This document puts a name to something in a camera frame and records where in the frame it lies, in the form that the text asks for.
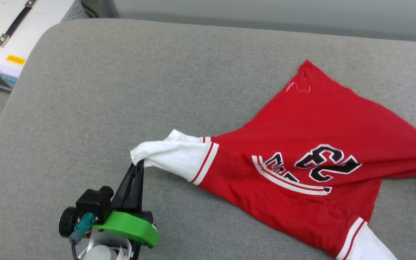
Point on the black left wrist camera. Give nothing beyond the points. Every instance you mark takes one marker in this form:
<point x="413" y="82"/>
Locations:
<point x="89" y="206"/>

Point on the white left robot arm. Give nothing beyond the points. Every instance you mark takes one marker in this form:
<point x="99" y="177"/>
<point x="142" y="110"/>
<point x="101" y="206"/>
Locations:
<point x="103" y="251"/>

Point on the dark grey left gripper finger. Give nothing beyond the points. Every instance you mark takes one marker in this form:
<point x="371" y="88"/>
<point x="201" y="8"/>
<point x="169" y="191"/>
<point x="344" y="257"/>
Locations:
<point x="125" y="187"/>
<point x="138" y="191"/>

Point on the white equipment case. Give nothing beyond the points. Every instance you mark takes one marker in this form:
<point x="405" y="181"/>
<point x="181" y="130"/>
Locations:
<point x="31" y="29"/>

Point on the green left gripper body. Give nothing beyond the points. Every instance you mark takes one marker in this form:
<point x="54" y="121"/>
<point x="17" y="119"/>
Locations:
<point x="132" y="227"/>

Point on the red and white jersey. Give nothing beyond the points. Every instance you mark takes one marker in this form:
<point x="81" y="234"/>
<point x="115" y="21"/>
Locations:
<point x="302" y="162"/>

